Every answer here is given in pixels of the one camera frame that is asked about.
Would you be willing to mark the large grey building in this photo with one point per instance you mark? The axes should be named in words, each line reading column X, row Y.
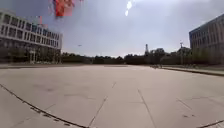
column 210, row 36

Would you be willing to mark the row of dark trees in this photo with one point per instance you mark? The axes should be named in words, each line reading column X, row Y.
column 103, row 60

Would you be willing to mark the pale concrete slab plaza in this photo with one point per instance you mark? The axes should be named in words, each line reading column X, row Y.
column 113, row 83

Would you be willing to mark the white building with dark windows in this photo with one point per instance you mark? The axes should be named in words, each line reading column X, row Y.
column 23, row 33

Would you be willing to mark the raised dark kerb strip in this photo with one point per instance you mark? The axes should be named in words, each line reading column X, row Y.
column 196, row 71

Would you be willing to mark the distant tower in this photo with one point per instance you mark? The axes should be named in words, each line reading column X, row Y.
column 146, row 50

